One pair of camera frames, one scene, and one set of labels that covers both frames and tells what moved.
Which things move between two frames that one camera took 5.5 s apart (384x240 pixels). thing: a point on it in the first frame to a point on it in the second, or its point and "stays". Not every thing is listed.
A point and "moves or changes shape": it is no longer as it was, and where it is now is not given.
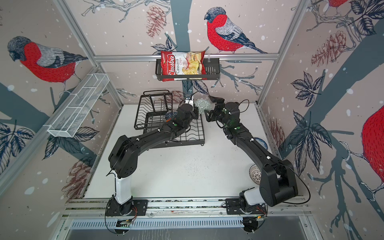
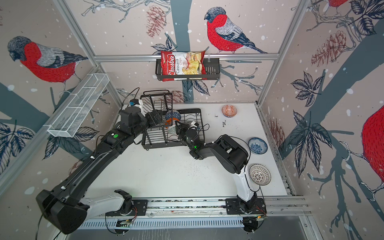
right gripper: [218, 102] to [183, 128]
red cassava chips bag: [191, 63] stays
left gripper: [195, 112] to [153, 121]
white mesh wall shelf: [68, 119] stays
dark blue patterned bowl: [170, 114] stays
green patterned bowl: [202, 104] moves or changes shape
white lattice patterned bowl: [255, 174] stays
